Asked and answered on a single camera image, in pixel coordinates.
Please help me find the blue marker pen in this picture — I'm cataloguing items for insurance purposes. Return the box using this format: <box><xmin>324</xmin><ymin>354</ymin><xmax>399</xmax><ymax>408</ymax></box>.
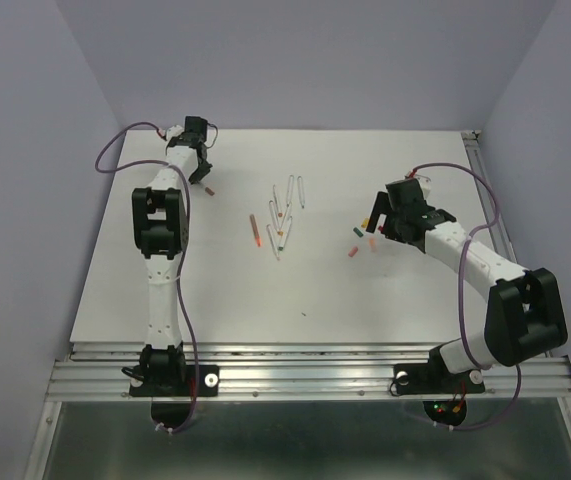
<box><xmin>286</xmin><ymin>175</ymin><xmax>296</xmax><ymax>206</ymax></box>

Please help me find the red marker pen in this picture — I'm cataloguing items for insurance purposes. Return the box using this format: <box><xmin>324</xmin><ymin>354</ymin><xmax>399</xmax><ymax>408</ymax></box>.
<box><xmin>268</xmin><ymin>200</ymin><xmax>279</xmax><ymax>229</ymax></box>

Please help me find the yellow marker pen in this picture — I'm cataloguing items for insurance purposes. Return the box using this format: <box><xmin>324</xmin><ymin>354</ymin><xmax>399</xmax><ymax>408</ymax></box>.
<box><xmin>275</xmin><ymin>216</ymin><xmax>285</xmax><ymax>236</ymax></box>

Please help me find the long white green-tip pen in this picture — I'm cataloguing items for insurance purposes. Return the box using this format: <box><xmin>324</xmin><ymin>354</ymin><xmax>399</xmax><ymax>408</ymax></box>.
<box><xmin>278</xmin><ymin>216</ymin><xmax>293</xmax><ymax>252</ymax></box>

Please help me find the tan orange highlighter pen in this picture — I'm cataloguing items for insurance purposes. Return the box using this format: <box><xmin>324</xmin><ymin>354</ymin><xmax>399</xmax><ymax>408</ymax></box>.
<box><xmin>249</xmin><ymin>214</ymin><xmax>262</xmax><ymax>248</ymax></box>

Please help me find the pink marker pen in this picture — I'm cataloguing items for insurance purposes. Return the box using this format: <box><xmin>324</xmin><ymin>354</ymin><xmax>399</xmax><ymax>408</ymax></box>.
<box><xmin>266</xmin><ymin>224</ymin><xmax>280</xmax><ymax>261</ymax></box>

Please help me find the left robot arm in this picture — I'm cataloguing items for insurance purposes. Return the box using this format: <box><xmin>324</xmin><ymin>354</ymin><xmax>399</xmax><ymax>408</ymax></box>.
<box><xmin>132</xmin><ymin>116</ymin><xmax>211</xmax><ymax>394</ymax></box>

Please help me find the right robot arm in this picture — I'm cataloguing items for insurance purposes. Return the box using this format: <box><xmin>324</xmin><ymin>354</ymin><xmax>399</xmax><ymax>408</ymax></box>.
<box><xmin>366</xmin><ymin>178</ymin><xmax>568</xmax><ymax>390</ymax></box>

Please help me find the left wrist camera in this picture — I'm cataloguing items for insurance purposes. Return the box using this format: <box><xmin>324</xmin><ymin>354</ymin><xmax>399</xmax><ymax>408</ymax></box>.
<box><xmin>157</xmin><ymin>125</ymin><xmax>184</xmax><ymax>142</ymax></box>

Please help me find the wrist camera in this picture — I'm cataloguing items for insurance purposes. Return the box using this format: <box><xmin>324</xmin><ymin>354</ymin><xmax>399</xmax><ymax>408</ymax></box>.
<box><xmin>406</xmin><ymin>173</ymin><xmax>432</xmax><ymax>200</ymax></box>
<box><xmin>157</xmin><ymin>125</ymin><xmax>184</xmax><ymax>142</ymax></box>

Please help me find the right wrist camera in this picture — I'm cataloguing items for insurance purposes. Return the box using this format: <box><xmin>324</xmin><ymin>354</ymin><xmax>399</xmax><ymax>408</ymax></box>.
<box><xmin>406</xmin><ymin>173</ymin><xmax>432</xmax><ymax>200</ymax></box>

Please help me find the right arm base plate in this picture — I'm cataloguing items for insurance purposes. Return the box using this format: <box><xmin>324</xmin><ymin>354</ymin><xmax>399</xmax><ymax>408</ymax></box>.
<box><xmin>389</xmin><ymin>363</ymin><xmax>486</xmax><ymax>398</ymax></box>

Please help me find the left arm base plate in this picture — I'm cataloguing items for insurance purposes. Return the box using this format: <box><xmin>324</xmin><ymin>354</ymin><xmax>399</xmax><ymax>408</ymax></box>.
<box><xmin>121</xmin><ymin>364</ymin><xmax>220</xmax><ymax>398</ymax></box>

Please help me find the aluminium front rail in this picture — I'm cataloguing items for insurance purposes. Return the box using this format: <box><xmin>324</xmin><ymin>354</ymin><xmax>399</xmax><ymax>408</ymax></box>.
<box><xmin>46</xmin><ymin>342</ymin><xmax>571</xmax><ymax>402</ymax></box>

